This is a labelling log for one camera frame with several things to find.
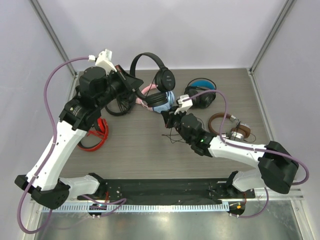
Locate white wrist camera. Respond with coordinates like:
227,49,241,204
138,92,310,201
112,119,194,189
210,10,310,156
174,94,193,115
88,49,117,75

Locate pink blue cat-ear headphones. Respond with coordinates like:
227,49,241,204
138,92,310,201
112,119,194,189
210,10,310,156
135,83,176,114

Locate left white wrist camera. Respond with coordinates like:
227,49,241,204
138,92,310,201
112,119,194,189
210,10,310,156
88,49,117,75

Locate aluminium rail front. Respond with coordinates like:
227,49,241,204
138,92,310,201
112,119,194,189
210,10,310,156
27,187,305,204

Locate brown leather headphones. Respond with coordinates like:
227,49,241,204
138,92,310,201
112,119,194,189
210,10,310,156
207,112,251,142

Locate black blue over-ear headphones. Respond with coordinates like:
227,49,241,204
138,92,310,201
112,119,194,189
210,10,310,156
184,77,217,109

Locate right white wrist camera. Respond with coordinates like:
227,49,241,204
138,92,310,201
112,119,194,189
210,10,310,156
174,94,193,115

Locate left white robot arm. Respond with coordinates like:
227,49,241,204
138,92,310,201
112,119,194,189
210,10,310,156
14,65,144,210

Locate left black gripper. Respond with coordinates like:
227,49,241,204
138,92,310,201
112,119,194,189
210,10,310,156
95,64,144,110

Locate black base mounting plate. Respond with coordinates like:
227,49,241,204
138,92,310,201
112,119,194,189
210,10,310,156
89,178,256,206

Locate red headphones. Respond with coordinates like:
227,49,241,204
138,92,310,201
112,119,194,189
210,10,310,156
77,117,109,152

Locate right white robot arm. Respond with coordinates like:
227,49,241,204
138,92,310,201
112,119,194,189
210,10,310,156
161,110,299,198

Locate black headphones with wrapped cable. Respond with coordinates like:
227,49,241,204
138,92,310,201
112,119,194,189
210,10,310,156
105,95,136,117

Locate black wired on-ear headphones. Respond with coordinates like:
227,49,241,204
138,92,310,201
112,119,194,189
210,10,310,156
129,52,178,112

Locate slotted cable duct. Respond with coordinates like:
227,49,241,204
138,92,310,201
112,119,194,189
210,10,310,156
53,202,230,213

